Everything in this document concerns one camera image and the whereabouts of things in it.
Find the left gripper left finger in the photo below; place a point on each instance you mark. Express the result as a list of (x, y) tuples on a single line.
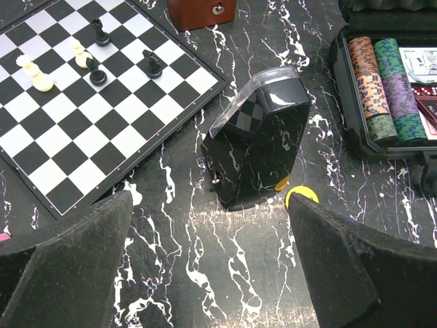
[(61, 275)]

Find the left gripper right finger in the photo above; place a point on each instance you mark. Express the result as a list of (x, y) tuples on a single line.
[(358, 276)]

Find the red playing card deck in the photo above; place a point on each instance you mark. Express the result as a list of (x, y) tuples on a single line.
[(431, 132)]

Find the red die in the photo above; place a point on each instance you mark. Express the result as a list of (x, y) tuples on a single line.
[(424, 90)]

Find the pink metronome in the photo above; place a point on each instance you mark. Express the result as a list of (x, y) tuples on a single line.
[(4, 237)]

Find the leftmost poker chip row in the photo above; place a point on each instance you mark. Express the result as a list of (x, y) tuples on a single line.
[(371, 91)]

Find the green purple chip row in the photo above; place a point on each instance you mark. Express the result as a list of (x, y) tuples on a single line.
[(398, 91)]

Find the black white chessboard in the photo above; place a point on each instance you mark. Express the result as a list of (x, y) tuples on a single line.
[(73, 143)]

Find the white chess piece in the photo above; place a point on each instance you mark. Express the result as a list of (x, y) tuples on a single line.
[(81, 55), (41, 81)]

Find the black chess piece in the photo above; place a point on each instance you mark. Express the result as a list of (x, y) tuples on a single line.
[(153, 65), (102, 37), (97, 76)]

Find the blue playing card deck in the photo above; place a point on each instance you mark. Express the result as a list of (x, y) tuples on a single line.
[(419, 64)]

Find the black poker chip case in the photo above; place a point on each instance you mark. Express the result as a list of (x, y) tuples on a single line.
[(412, 24)]

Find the brown wooden metronome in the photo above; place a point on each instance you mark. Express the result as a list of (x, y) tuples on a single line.
[(195, 14)]

